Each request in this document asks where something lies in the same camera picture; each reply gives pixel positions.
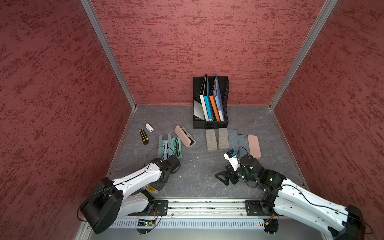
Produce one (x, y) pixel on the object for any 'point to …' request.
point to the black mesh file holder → (223, 86)
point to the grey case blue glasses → (243, 145)
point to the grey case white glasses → (165, 147)
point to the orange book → (212, 98)
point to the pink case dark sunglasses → (185, 137)
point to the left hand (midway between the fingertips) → (162, 184)
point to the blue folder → (218, 100)
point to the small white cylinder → (149, 127)
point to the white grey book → (202, 98)
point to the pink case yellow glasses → (151, 189)
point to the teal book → (207, 98)
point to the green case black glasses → (176, 147)
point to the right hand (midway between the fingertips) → (221, 175)
